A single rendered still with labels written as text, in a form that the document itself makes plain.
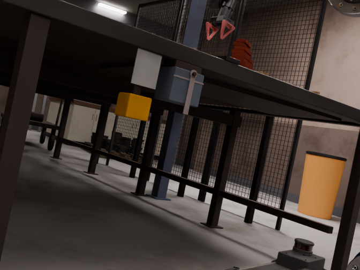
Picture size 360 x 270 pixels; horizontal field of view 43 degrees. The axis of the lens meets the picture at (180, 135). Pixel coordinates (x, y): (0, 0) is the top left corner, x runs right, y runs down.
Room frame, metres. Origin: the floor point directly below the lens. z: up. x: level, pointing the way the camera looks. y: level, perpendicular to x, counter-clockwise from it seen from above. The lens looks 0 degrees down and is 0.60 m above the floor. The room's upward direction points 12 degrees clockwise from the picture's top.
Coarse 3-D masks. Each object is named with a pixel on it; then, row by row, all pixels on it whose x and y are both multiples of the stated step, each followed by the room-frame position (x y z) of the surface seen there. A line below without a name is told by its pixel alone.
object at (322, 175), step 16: (320, 160) 5.12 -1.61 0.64; (336, 160) 5.10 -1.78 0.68; (304, 176) 5.28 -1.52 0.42; (320, 176) 5.12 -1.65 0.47; (336, 176) 5.13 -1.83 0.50; (304, 192) 5.23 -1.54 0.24; (320, 192) 5.12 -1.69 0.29; (336, 192) 5.19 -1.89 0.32; (304, 208) 5.20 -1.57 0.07; (320, 208) 5.12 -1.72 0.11
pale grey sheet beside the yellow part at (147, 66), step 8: (136, 56) 1.51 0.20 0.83; (144, 56) 1.53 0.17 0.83; (152, 56) 1.55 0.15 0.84; (160, 56) 1.57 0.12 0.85; (136, 64) 1.52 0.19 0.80; (144, 64) 1.54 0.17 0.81; (152, 64) 1.55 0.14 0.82; (160, 64) 1.57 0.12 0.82; (136, 72) 1.52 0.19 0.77; (144, 72) 1.54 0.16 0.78; (152, 72) 1.56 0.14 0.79; (136, 80) 1.52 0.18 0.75; (144, 80) 1.54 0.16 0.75; (152, 80) 1.56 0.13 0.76; (152, 88) 1.57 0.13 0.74
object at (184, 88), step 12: (168, 60) 1.64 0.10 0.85; (168, 72) 1.61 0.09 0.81; (180, 72) 1.60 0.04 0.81; (192, 72) 1.62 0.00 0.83; (168, 84) 1.60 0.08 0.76; (180, 84) 1.60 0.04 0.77; (192, 84) 1.63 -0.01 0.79; (156, 96) 1.65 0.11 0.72; (168, 96) 1.59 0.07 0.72; (180, 96) 1.61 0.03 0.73; (192, 96) 1.64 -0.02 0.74
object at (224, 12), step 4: (224, 8) 2.03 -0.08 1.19; (220, 12) 2.03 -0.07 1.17; (224, 12) 2.02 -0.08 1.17; (228, 12) 2.03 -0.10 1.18; (216, 16) 2.04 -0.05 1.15; (220, 16) 2.01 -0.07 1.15; (224, 16) 1.99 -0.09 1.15; (228, 16) 2.03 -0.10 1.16; (212, 20) 2.07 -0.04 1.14; (228, 20) 2.02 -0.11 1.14
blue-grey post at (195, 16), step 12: (192, 0) 4.12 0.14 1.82; (204, 0) 4.09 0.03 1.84; (192, 12) 4.09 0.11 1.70; (192, 24) 4.06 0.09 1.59; (192, 36) 4.07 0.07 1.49; (168, 120) 4.11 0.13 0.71; (180, 120) 4.10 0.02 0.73; (168, 132) 4.08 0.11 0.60; (168, 144) 4.06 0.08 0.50; (168, 156) 4.07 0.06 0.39; (156, 168) 4.13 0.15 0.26; (168, 168) 4.09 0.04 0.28; (156, 180) 4.10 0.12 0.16; (168, 180) 4.11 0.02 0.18; (156, 192) 4.07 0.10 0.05
